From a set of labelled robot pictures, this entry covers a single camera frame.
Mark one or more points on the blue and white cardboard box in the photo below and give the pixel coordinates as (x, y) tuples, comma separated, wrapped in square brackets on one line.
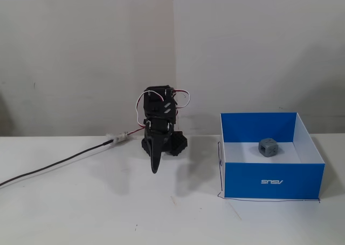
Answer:
[(272, 180)]

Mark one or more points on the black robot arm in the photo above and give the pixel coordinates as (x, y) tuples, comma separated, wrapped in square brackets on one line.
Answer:
[(157, 104)]

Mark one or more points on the gray cube block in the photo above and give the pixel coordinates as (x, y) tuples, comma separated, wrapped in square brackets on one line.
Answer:
[(268, 147)]

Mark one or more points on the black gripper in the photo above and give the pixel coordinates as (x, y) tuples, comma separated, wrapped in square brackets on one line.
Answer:
[(156, 139)]

